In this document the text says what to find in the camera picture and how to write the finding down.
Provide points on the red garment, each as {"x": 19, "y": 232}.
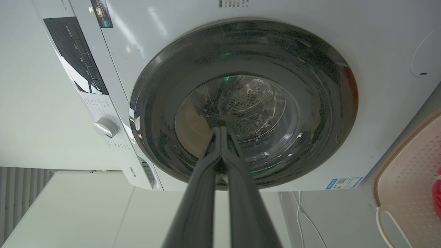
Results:
{"x": 437, "y": 199}

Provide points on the white front-load washing machine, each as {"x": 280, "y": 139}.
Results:
{"x": 310, "y": 51}

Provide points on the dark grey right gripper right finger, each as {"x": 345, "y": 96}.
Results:
{"x": 246, "y": 206}

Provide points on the white washer control knob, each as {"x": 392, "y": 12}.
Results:
{"x": 105, "y": 127}

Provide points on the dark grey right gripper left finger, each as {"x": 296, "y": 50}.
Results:
{"x": 198, "y": 203}

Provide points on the beige perforated laundry basket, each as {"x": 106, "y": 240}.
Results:
{"x": 410, "y": 193}

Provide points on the round dark glass washer door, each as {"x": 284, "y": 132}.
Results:
{"x": 275, "y": 86}

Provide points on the grey ribbed radiator panel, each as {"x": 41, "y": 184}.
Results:
{"x": 17, "y": 193}

